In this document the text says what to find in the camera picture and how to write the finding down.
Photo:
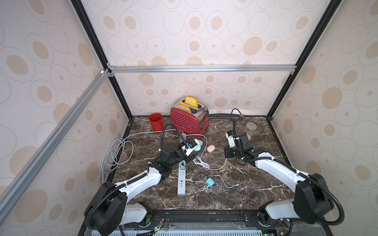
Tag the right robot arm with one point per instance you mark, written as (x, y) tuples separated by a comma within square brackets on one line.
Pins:
[(312, 202)]

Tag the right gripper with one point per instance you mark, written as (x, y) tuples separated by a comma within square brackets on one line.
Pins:
[(234, 136)]

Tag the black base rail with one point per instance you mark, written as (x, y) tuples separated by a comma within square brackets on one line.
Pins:
[(218, 223)]

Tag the left aluminium rail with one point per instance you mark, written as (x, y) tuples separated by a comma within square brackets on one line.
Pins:
[(38, 160)]

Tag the yellow toast slice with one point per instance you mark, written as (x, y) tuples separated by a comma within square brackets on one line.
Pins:
[(191, 101), (184, 108)]

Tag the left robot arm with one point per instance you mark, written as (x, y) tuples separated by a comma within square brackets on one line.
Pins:
[(110, 209)]

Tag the white power strip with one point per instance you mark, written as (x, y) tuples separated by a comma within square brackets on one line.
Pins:
[(181, 188)]

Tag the front yellow toast slice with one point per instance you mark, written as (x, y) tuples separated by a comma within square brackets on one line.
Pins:
[(184, 108)]

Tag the pink earbud case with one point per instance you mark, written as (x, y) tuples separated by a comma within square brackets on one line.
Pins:
[(211, 148)]

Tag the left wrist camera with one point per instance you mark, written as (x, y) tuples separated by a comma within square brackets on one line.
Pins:
[(189, 147)]

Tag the rear yellow toast slice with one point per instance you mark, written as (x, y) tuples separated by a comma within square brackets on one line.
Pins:
[(191, 101)]

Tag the red metal cup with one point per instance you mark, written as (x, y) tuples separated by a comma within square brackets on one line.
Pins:
[(156, 122)]

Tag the teal charger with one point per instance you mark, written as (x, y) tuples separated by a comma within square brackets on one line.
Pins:
[(183, 165), (210, 182)]

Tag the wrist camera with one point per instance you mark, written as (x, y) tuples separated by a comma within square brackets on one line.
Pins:
[(189, 147), (230, 138)]

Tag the horizontal aluminium rail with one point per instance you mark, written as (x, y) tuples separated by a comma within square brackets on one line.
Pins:
[(200, 68)]

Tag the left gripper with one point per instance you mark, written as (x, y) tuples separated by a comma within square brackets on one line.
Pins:
[(189, 158)]

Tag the red toaster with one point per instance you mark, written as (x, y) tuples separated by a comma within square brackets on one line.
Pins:
[(195, 122)]

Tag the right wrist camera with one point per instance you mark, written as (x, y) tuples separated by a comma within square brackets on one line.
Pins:
[(230, 138)]

